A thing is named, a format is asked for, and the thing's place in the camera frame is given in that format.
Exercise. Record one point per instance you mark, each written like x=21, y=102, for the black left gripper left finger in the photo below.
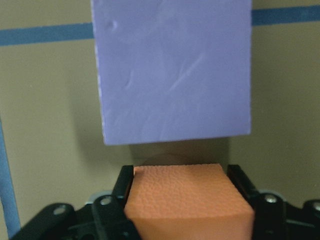
x=108, y=210

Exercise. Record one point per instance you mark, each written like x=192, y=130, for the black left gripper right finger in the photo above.
x=269, y=208

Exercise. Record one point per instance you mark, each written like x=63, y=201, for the orange foam cube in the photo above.
x=187, y=202

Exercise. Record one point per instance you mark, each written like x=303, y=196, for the purple foam cube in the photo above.
x=173, y=70

